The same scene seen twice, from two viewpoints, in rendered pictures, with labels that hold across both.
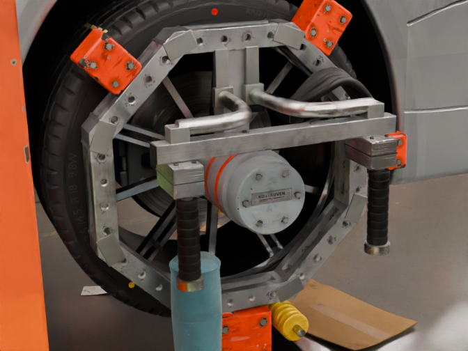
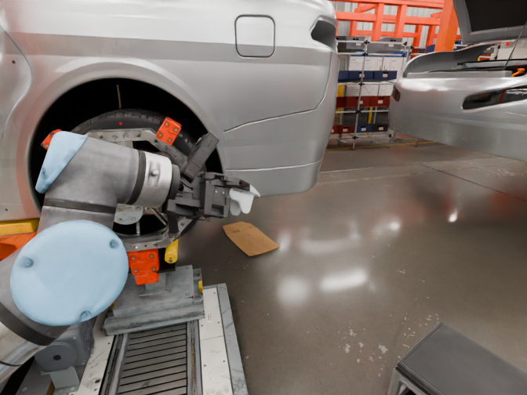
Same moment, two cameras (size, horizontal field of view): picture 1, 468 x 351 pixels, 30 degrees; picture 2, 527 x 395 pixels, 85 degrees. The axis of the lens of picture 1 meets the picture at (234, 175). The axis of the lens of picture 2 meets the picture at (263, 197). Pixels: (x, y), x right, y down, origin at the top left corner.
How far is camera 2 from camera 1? 0.86 m
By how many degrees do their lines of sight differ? 9
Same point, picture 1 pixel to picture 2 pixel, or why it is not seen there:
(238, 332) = (139, 259)
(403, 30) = (221, 134)
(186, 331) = not seen: hidden behind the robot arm
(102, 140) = not seen: hidden behind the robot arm
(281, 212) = (131, 215)
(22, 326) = not seen: outside the picture
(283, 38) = (144, 137)
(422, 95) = (234, 163)
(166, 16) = (96, 125)
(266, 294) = (153, 244)
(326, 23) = (167, 131)
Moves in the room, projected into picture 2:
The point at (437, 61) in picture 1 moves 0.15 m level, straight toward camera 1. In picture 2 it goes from (240, 149) to (225, 156)
